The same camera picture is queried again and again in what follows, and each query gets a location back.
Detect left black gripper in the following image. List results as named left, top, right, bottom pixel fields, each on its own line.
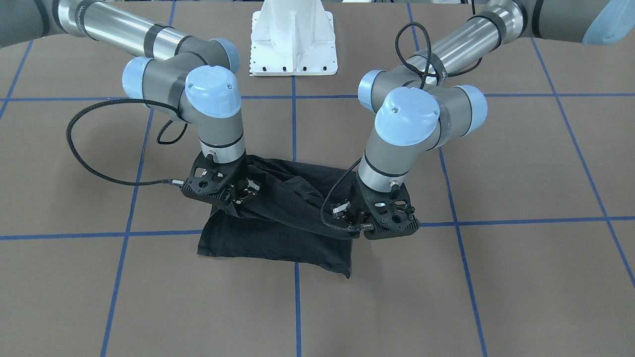
left=331, top=175, right=420, bottom=240

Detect black braided cable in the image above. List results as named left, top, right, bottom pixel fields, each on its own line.
left=320, top=22, right=484, bottom=234

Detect brown paper table cover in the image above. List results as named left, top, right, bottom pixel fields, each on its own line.
left=0, top=0, right=635, bottom=357

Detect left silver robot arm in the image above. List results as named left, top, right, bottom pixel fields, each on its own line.
left=331, top=0, right=634, bottom=239

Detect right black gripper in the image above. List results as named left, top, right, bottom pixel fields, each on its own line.
left=181, top=152, right=260, bottom=208

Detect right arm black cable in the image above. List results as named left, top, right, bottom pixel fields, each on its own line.
left=66, top=98, right=191, bottom=187

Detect black graphic t-shirt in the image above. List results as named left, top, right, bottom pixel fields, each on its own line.
left=197, top=155, right=359, bottom=277

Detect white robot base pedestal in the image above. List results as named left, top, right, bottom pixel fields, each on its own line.
left=249, top=0, right=338, bottom=76

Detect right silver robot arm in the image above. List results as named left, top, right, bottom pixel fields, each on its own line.
left=1, top=0, right=331, bottom=214

